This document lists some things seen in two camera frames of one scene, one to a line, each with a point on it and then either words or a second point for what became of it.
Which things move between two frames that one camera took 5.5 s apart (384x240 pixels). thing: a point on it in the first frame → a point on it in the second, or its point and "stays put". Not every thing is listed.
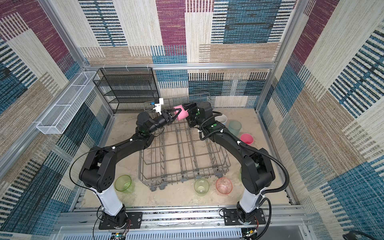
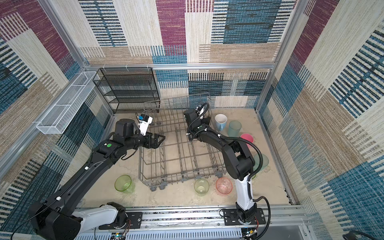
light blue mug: x=222 y=119 stays put
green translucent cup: x=123 y=183 stays put
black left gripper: x=166 y=115 → x=155 y=144
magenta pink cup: x=247 y=138 stays put
